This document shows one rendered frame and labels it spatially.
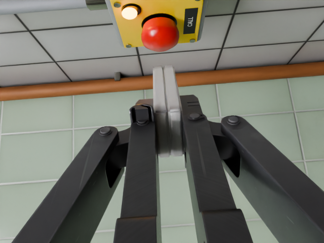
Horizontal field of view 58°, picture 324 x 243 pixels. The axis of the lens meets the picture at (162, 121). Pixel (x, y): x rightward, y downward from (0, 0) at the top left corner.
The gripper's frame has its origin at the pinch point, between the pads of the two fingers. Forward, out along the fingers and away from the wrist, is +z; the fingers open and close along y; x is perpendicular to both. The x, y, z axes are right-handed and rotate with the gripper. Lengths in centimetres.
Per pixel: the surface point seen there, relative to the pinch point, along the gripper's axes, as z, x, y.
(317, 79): 39, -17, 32
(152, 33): 12.8, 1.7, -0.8
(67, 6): 17.4, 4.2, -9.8
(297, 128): 32.3, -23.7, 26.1
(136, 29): 15.9, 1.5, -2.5
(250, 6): 26.5, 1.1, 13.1
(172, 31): 13.1, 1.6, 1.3
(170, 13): 14.3, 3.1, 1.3
